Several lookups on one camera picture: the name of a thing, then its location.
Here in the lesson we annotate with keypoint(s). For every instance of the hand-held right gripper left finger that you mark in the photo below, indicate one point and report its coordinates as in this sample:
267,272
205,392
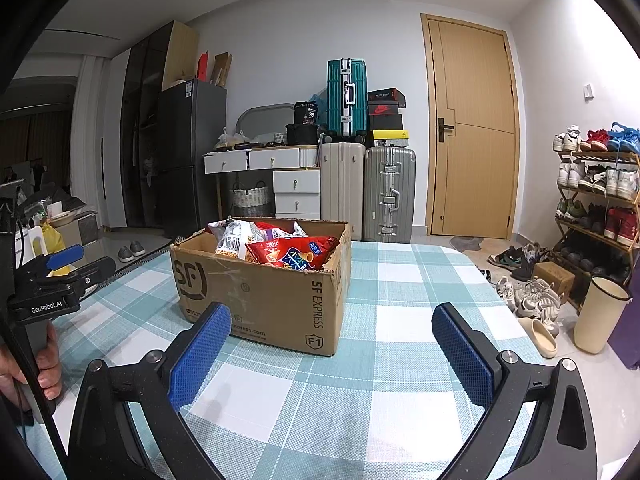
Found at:
200,355

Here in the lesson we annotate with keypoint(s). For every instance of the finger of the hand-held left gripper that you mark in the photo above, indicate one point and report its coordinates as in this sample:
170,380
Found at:
87,272
65,256

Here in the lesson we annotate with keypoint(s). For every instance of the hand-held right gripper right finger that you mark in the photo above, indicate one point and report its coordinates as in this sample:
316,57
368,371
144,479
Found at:
465,355

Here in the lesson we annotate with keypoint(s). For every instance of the brown cardboard box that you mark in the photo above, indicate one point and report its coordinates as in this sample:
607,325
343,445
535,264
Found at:
260,300

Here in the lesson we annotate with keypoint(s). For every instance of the white red noodle snack bag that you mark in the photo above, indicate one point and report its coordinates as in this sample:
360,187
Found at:
299,230
235,242

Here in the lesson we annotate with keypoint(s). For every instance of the red snack bag blue label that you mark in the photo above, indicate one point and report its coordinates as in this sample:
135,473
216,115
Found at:
290,255

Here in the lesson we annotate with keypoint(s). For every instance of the purple snack bag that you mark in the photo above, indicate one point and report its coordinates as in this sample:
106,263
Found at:
275,234

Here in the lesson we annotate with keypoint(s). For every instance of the person's left hand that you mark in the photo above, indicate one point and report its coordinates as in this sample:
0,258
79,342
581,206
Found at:
50,370

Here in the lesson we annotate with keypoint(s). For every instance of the yellow bag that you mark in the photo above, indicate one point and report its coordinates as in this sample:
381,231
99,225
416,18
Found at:
52,242

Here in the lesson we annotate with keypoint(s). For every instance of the grey slippers pair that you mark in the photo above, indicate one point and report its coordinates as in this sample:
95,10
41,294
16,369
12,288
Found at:
131,251

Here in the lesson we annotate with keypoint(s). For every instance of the beige slide sandal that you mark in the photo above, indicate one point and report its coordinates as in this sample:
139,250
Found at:
540,337

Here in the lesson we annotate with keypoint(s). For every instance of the scattered shoes group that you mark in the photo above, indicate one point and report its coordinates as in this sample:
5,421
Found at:
530,295

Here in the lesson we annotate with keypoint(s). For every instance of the grey door mat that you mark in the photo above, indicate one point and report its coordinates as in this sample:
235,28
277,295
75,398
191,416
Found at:
466,243

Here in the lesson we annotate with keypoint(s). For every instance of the small cardboard box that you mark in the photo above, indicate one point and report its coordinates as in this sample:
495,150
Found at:
552,282

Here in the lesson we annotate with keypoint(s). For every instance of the cream waste bin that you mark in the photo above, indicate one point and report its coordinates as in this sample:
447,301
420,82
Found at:
597,320

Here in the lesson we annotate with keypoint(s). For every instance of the dark grey refrigerator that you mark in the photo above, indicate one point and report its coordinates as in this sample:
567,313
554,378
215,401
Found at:
192,160

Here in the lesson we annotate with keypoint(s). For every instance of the woven laundry basket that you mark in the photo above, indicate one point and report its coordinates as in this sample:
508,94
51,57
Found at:
250,200

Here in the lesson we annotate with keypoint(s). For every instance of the silver suitcase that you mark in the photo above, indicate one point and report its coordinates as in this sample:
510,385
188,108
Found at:
390,195

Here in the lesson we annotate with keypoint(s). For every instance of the wooden shoe rack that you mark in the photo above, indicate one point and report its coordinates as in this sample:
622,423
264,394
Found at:
600,230

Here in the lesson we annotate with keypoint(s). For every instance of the white dresser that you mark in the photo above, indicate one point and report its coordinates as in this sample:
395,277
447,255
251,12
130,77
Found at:
295,185

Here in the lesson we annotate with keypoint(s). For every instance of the white plastic bag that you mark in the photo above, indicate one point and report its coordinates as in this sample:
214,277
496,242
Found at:
232,140

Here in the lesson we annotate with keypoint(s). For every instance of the beige suitcase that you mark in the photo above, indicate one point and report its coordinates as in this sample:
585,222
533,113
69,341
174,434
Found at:
342,190

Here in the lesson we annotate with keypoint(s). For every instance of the wooden door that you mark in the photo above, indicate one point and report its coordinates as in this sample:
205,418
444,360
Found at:
470,135

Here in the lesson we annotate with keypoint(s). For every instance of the arched mirror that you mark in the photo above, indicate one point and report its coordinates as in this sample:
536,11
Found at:
255,120

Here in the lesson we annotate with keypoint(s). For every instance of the yellow black shoe box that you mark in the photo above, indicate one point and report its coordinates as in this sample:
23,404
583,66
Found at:
391,139

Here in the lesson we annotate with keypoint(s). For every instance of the shoe rack with shoes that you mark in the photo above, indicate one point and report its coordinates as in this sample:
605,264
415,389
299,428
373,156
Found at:
620,180

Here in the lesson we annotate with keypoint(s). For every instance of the red paper bag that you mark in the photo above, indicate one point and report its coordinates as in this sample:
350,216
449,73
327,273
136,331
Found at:
203,66

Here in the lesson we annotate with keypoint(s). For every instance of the red black shoe box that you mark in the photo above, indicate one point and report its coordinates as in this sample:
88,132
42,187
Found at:
384,109

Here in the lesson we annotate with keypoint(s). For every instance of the black labelled container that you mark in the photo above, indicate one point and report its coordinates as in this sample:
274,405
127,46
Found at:
306,112

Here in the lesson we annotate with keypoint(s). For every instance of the teal suitcase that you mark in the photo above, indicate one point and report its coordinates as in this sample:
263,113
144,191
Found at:
347,100

